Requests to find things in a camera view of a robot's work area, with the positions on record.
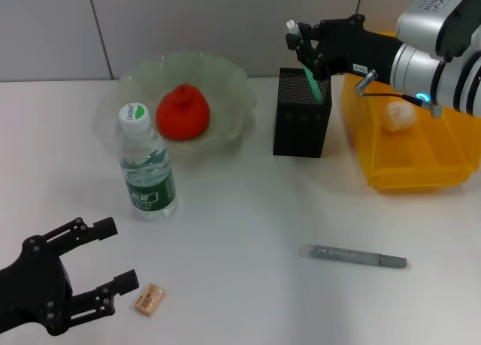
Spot orange fruit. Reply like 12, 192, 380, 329
156, 83, 211, 143

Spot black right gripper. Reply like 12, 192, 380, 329
284, 14, 403, 83

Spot black mesh pen holder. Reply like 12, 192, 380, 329
273, 66, 334, 159

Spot tan eraser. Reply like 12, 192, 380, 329
134, 283, 167, 317

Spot green glass fruit plate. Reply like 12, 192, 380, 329
112, 50, 259, 160

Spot right arm cable with plug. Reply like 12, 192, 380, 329
355, 69, 443, 120

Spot yellow plastic bin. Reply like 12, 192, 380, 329
340, 31, 475, 194

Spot clear green-label water bottle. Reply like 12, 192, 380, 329
119, 102, 179, 222

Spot green pen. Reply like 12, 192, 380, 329
285, 20, 325, 107

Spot grey marker pen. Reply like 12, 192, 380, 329
299, 243, 408, 271

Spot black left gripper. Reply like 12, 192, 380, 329
0, 216, 141, 337

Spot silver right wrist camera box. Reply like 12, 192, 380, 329
396, 0, 481, 62

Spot white paper ball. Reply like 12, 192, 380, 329
382, 99, 418, 133

